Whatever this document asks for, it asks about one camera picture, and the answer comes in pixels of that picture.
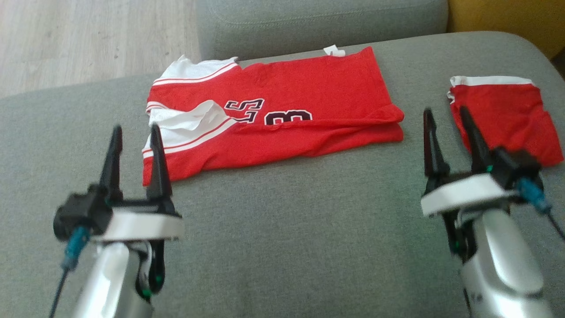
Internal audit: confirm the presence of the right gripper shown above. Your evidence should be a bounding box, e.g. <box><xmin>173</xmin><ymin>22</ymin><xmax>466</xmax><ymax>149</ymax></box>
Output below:
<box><xmin>420</xmin><ymin>105</ymin><xmax>521</xmax><ymax>218</ymax></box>

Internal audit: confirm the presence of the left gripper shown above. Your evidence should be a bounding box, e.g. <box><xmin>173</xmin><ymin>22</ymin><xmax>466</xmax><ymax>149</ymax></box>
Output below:
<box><xmin>90</xmin><ymin>124</ymin><xmax>185</xmax><ymax>243</ymax></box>

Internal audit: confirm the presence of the red basketball jersey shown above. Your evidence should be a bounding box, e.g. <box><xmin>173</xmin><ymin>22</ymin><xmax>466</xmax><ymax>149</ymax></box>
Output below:
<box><xmin>141</xmin><ymin>45</ymin><xmax>405</xmax><ymax>187</ymax></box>

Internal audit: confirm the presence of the red shorts white stripe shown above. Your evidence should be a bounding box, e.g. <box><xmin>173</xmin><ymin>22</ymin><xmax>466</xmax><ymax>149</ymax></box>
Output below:
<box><xmin>447</xmin><ymin>76</ymin><xmax>565</xmax><ymax>167</ymax></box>

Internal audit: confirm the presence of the yellow sofa back cushion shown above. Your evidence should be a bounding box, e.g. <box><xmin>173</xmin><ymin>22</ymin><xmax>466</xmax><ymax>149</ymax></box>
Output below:
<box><xmin>447</xmin><ymin>0</ymin><xmax>565</xmax><ymax>60</ymax></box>

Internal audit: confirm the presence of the large grey sofa seat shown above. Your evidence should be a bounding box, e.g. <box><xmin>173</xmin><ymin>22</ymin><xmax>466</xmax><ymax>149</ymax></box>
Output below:
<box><xmin>0</xmin><ymin>31</ymin><xmax>565</xmax><ymax>318</ymax></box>

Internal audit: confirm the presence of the grey sofa seat cushion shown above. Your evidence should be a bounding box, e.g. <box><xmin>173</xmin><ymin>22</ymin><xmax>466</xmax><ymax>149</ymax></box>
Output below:
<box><xmin>196</xmin><ymin>0</ymin><xmax>450</xmax><ymax>62</ymax></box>

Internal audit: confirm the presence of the left cable with teal plug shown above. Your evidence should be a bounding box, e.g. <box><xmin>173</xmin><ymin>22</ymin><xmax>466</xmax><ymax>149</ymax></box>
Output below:
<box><xmin>49</xmin><ymin>226</ymin><xmax>92</xmax><ymax>318</ymax></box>

